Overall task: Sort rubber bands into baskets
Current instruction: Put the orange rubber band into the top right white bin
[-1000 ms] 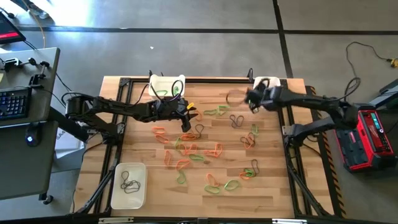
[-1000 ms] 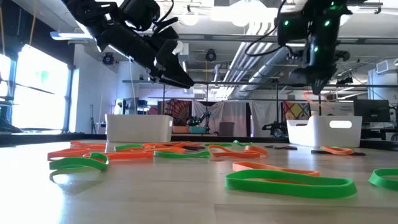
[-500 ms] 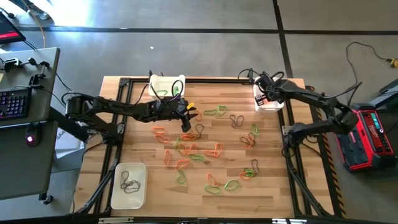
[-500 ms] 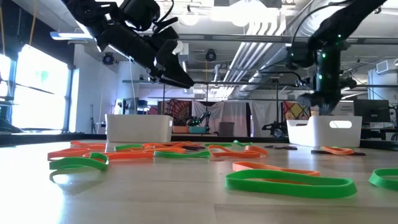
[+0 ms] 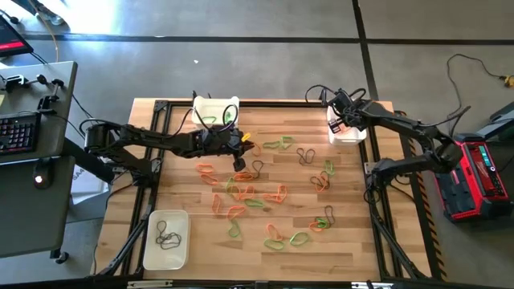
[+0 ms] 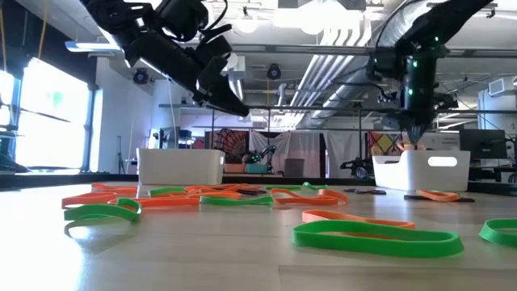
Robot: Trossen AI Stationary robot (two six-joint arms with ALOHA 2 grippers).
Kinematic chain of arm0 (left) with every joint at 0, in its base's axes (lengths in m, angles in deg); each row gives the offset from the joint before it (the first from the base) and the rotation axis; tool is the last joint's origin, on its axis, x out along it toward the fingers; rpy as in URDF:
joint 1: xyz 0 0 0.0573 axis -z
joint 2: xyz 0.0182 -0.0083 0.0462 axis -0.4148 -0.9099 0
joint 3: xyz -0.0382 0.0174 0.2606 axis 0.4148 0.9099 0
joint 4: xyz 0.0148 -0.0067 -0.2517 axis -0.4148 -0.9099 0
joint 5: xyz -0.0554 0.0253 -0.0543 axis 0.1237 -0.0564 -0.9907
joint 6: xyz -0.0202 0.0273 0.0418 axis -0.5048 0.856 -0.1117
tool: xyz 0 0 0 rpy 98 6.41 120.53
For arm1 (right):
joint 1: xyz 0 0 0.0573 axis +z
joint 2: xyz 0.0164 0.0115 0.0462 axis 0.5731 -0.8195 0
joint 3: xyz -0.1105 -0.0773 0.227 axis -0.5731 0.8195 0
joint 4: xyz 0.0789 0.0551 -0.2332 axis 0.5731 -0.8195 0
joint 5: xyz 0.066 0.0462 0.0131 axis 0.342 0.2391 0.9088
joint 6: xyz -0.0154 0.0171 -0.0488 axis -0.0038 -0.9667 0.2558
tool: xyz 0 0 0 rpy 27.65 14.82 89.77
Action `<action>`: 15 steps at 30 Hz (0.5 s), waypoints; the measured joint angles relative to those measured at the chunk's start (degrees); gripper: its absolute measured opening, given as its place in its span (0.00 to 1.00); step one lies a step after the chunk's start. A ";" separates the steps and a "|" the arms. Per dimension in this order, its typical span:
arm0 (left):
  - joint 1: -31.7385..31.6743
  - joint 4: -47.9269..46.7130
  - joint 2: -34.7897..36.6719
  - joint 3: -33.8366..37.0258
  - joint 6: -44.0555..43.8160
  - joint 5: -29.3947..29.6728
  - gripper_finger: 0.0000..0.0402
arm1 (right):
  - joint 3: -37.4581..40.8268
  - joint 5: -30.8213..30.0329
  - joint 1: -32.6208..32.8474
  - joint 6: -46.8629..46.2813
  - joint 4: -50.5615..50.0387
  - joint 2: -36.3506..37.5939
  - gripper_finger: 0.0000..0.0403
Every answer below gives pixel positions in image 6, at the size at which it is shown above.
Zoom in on white hanging sheet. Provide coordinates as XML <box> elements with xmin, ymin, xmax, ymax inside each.
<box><xmin>322</xmin><ymin>129</ymin><xmax>371</xmax><ymax>179</ymax></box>
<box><xmin>248</xmin><ymin>129</ymin><xmax>324</xmax><ymax>179</ymax></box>

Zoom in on yellow hanging rope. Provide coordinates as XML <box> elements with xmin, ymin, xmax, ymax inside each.
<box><xmin>36</xmin><ymin>0</ymin><xmax>50</xmax><ymax>61</ymax></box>
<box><xmin>0</xmin><ymin>7</ymin><xmax>7</xmax><ymax>72</ymax></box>

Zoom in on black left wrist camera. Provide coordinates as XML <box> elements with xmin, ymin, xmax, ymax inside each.
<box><xmin>155</xmin><ymin>0</ymin><xmax>211</xmax><ymax>44</ymax></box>

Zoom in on white sign board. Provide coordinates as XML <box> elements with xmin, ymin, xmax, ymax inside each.
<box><xmin>422</xmin><ymin>132</ymin><xmax>461</xmax><ymax>153</ymax></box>

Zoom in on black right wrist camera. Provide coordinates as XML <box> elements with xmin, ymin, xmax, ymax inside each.
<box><xmin>366</xmin><ymin>52</ymin><xmax>405</xmax><ymax>82</ymax></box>

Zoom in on white plastic basket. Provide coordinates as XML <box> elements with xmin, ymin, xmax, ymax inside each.
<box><xmin>136</xmin><ymin>147</ymin><xmax>226</xmax><ymax>187</ymax></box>
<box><xmin>372</xmin><ymin>150</ymin><xmax>472</xmax><ymax>192</ymax></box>

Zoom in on bright window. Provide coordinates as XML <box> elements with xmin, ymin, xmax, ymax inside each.
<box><xmin>0</xmin><ymin>58</ymin><xmax>96</xmax><ymax>171</ymax></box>

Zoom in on black background equipment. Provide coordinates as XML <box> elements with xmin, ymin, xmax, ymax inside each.
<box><xmin>151</xmin><ymin>125</ymin><xmax>181</xmax><ymax>150</ymax></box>

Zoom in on colourful tapestry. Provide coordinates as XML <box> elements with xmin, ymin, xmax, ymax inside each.
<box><xmin>366</xmin><ymin>131</ymin><xmax>405</xmax><ymax>158</ymax></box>

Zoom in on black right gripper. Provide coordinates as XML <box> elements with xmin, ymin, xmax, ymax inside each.
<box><xmin>399</xmin><ymin>50</ymin><xmax>440</xmax><ymax>145</ymax></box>

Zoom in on dark computer monitor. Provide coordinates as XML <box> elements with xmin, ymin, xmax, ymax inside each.
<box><xmin>459</xmin><ymin>129</ymin><xmax>508</xmax><ymax>160</ymax></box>

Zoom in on white ceiling pipes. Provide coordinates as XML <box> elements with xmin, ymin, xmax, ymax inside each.
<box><xmin>288</xmin><ymin>15</ymin><xmax>372</xmax><ymax>108</ymax></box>

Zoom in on ribbed silver ventilation duct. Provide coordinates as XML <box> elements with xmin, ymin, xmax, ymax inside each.
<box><xmin>330</xmin><ymin>56</ymin><xmax>405</xmax><ymax>108</ymax></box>

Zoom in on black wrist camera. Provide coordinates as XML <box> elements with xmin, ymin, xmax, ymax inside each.
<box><xmin>366</xmin><ymin>52</ymin><xmax>405</xmax><ymax>82</ymax></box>
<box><xmin>155</xmin><ymin>0</ymin><xmax>211</xmax><ymax>44</ymax></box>

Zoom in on round ceiling lamp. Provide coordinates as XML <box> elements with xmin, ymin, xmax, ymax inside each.
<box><xmin>235</xmin><ymin>6</ymin><xmax>259</xmax><ymax>35</ymax></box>

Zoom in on dark background desk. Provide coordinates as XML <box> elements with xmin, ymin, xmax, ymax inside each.
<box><xmin>470</xmin><ymin>155</ymin><xmax>517</xmax><ymax>183</ymax></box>

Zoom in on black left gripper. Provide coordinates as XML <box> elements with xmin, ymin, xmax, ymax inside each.
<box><xmin>124</xmin><ymin>31</ymin><xmax>250</xmax><ymax>118</ymax></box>

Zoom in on white ceiling unit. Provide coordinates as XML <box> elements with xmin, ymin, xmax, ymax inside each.
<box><xmin>224</xmin><ymin>52</ymin><xmax>246</xmax><ymax>81</ymax></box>

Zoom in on white wall unit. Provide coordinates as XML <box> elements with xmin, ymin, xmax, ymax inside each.
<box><xmin>487</xmin><ymin>76</ymin><xmax>517</xmax><ymax>98</ymax></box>

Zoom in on thin black tripod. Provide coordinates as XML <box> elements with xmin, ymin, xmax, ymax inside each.
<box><xmin>116</xmin><ymin>135</ymin><xmax>127</xmax><ymax>175</ymax></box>

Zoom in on black background robot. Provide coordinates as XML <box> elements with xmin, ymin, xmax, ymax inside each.
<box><xmin>338</xmin><ymin>157</ymin><xmax>375</xmax><ymax>179</ymax></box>

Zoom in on black background metal frame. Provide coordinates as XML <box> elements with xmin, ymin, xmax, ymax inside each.
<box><xmin>159</xmin><ymin>103</ymin><xmax>517</xmax><ymax>179</ymax></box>

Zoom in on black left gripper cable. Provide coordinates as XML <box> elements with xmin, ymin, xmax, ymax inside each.
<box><xmin>200</xmin><ymin>0</ymin><xmax>234</xmax><ymax>45</ymax></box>

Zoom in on red black tapestry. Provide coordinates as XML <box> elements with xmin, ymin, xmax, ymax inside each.
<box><xmin>212</xmin><ymin>129</ymin><xmax>250</xmax><ymax>165</ymax></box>

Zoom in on grey overhead frame bar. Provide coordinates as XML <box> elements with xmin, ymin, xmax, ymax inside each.
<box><xmin>64</xmin><ymin>40</ymin><xmax>453</xmax><ymax>57</ymax></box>

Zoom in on black silhouetted equipment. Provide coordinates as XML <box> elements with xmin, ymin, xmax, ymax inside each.
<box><xmin>0</xmin><ymin>135</ymin><xmax>33</xmax><ymax>175</ymax></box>

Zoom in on grey chair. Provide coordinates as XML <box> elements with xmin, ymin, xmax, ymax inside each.
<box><xmin>284</xmin><ymin>158</ymin><xmax>306</xmax><ymax>178</ymax></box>

